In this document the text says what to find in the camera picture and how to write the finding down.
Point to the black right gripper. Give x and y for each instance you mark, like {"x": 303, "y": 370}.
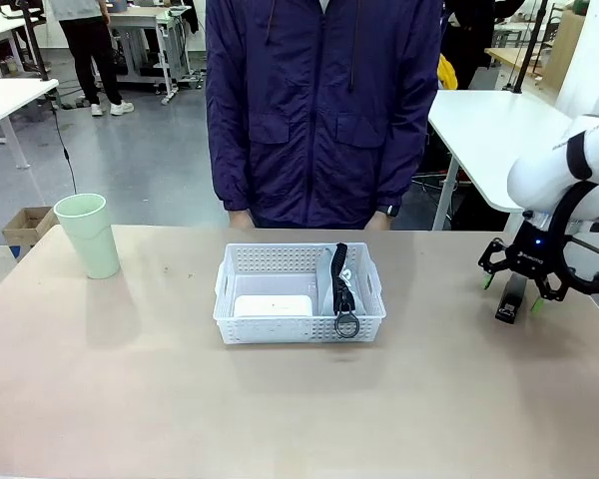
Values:
{"x": 529, "y": 254}

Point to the black stapler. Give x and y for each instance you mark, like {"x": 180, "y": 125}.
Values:
{"x": 511, "y": 299}

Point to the grey CAMPUS zipper pouch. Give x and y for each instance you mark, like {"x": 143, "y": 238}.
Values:
{"x": 340, "y": 284}

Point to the white power strip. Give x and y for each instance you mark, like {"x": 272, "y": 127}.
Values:
{"x": 274, "y": 305}

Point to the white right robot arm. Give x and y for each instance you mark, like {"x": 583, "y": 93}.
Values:
{"x": 554, "y": 169}

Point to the white perforated plastic basket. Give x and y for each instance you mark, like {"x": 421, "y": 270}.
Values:
{"x": 259, "y": 329}

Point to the person's left hand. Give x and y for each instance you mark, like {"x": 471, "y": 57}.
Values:
{"x": 379, "y": 222}

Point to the person's right hand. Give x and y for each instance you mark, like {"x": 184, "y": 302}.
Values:
{"x": 239, "y": 220}

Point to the black wristwatch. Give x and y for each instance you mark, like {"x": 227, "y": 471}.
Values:
{"x": 393, "y": 209}

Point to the white table with white leg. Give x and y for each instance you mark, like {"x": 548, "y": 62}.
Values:
{"x": 484, "y": 135}

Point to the yellow bag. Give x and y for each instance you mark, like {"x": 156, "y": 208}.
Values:
{"x": 447, "y": 72}

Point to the wooden table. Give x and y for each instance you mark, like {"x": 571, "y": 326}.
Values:
{"x": 509, "y": 57}

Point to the tall brown cabinet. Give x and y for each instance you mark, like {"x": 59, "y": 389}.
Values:
{"x": 561, "y": 50}

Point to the black tripod pole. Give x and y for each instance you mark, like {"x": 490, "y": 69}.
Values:
{"x": 529, "y": 45}

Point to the bystander in black clothes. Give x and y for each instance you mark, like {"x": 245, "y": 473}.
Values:
{"x": 471, "y": 35}

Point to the person in navy jacket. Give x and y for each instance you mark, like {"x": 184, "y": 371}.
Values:
{"x": 319, "y": 115}

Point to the pale green plastic cup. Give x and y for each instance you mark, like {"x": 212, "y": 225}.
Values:
{"x": 90, "y": 239}

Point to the grey workbench desk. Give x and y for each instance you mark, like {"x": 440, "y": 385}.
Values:
{"x": 152, "y": 35}

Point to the bystander in black trousers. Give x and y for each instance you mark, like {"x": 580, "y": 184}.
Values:
{"x": 90, "y": 55}

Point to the cardboard box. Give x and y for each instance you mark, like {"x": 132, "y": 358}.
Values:
{"x": 25, "y": 227}

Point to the black clamp pole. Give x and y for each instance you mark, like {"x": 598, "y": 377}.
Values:
{"x": 34, "y": 40}

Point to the white table with black pole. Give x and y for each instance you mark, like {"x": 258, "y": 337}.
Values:
{"x": 5, "y": 105}

